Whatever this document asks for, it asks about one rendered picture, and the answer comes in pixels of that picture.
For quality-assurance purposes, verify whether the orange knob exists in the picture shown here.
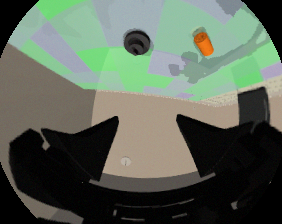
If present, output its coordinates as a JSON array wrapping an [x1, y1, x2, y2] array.
[[193, 32, 214, 56]]

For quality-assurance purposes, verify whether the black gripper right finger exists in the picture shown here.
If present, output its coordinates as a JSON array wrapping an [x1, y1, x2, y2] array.
[[176, 113, 254, 177]]

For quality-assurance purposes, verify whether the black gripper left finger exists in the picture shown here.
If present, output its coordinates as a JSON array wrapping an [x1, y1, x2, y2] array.
[[41, 116, 118, 181]]

